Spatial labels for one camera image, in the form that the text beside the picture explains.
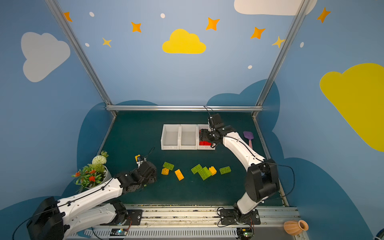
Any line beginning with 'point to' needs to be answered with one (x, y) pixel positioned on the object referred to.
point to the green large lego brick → (204, 173)
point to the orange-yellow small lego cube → (165, 171)
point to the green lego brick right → (225, 170)
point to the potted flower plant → (92, 174)
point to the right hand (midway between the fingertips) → (206, 135)
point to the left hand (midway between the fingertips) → (154, 175)
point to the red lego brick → (204, 143)
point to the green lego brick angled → (196, 169)
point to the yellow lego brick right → (213, 171)
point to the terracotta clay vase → (295, 228)
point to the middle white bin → (188, 136)
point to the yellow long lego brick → (179, 174)
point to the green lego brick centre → (168, 165)
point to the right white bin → (203, 147)
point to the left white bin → (170, 137)
